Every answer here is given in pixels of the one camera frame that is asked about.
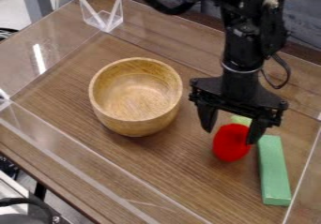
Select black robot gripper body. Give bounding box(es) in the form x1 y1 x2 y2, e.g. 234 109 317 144
190 77 289 127

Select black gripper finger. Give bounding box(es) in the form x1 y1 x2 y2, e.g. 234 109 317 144
247 118 269 144
196 100 218 133

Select red plush strawberry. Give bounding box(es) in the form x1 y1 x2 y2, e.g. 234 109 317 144
211 115 251 162

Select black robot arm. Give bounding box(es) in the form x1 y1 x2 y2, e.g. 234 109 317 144
144 0 289 144

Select light wooden bowl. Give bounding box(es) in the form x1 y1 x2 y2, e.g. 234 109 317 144
88 57 183 137

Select green rectangular block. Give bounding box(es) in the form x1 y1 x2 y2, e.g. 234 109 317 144
258 135 291 206

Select black clamp with bolt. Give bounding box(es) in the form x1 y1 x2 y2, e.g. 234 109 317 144
28 198 72 224

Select black cable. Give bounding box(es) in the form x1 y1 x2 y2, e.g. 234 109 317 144
259 52 291 90

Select clear acrylic corner bracket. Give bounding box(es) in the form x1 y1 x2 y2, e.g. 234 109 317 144
79 0 123 33

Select clear acrylic enclosure walls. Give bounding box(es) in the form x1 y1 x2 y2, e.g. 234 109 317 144
0 1 321 224

